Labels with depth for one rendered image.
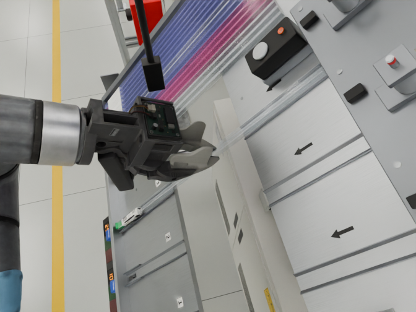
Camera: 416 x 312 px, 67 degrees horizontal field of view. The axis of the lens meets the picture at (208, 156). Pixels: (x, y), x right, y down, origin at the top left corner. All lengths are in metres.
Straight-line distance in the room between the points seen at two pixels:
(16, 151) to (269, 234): 0.60
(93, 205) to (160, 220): 1.00
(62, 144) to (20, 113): 0.05
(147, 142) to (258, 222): 0.50
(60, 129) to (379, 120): 0.32
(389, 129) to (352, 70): 0.07
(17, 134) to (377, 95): 0.35
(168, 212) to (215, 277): 0.85
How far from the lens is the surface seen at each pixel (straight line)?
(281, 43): 0.43
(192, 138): 0.49
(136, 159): 0.41
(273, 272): 0.80
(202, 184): 1.54
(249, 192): 0.85
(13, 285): 0.42
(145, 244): 0.64
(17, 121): 0.38
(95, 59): 2.17
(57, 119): 0.38
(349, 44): 0.36
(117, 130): 0.39
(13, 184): 0.47
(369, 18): 0.37
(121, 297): 0.69
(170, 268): 0.58
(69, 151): 0.39
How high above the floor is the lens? 1.39
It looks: 60 degrees down
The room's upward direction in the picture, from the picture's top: straight up
